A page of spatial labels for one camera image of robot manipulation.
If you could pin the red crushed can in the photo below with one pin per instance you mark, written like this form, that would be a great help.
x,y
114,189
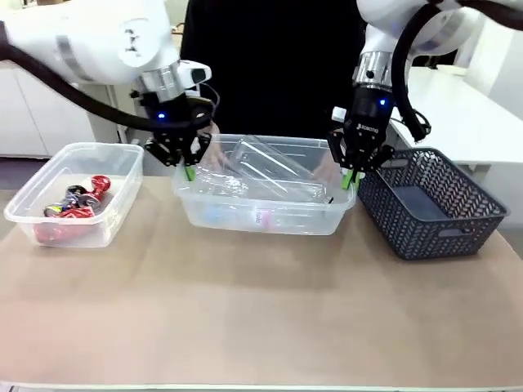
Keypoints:
x,y
69,212
49,234
101,184

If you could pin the person's left hand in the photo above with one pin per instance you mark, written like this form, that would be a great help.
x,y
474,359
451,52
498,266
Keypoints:
x,y
329,169

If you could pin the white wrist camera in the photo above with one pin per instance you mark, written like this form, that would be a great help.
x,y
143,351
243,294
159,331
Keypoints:
x,y
196,73
339,114

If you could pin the bottle with pink label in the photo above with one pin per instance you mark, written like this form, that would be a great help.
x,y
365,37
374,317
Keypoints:
x,y
261,218

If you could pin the white side table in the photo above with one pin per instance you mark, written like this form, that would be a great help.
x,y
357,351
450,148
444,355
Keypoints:
x,y
457,114

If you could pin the person's right hand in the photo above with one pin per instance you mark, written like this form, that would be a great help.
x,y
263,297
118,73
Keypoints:
x,y
218,155

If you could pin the crushed clear plastic bottle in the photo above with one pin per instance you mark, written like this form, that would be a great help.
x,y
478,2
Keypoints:
x,y
220,183

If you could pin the dark woven plastic basket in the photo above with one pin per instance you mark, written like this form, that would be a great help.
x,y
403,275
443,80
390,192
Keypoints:
x,y
429,220

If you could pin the white cabinet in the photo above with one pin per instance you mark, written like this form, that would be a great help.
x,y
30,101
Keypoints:
x,y
45,118

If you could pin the bottle with blue label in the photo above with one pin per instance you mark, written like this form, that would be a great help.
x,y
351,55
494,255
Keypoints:
x,y
212,214

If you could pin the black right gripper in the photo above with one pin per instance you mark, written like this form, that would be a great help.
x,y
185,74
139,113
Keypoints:
x,y
367,118

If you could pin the person in black clothes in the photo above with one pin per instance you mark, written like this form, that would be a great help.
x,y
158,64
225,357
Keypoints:
x,y
265,61

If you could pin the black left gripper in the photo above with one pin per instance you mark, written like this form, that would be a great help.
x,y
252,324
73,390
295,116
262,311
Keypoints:
x,y
171,118

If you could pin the black silver crushed can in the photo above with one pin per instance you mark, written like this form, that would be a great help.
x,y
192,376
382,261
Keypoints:
x,y
79,195

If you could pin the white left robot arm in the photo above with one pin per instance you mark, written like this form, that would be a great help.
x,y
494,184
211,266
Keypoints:
x,y
81,36

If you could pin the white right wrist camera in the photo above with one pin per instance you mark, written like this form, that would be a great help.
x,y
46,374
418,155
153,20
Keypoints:
x,y
339,114

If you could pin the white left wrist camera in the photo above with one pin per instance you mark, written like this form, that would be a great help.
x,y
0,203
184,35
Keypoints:
x,y
196,73

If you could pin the clear plastic bin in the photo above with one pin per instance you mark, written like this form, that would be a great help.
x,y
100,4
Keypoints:
x,y
261,216
110,192

